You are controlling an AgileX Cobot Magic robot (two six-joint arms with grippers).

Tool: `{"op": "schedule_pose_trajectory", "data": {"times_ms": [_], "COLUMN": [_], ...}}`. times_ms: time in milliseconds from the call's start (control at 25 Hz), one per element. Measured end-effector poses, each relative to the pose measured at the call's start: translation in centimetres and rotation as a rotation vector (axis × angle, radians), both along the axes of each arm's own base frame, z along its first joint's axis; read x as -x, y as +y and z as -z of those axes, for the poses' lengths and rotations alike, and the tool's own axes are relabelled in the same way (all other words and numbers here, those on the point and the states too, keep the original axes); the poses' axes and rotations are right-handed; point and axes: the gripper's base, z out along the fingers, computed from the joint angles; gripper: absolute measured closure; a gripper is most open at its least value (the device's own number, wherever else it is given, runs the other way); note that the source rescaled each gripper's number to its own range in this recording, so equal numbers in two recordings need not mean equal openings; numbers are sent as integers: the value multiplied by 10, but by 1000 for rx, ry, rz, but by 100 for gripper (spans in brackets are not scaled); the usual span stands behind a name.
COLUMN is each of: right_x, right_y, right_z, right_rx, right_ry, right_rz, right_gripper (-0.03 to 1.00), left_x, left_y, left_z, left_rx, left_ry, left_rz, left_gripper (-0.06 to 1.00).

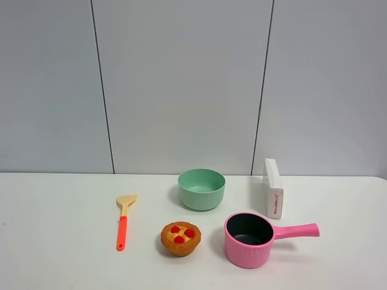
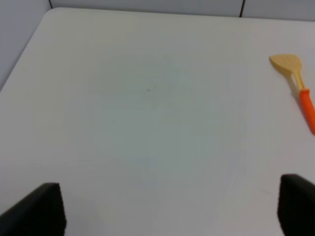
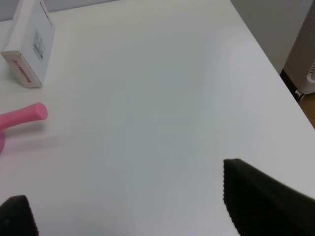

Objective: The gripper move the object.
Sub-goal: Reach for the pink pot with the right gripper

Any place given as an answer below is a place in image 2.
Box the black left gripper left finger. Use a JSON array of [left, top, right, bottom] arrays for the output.
[[0, 182, 67, 236]]

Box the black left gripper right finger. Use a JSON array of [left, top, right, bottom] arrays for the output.
[[278, 174, 315, 236]]

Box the yellow spatula orange handle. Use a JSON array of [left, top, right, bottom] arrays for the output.
[[269, 54, 315, 135]]

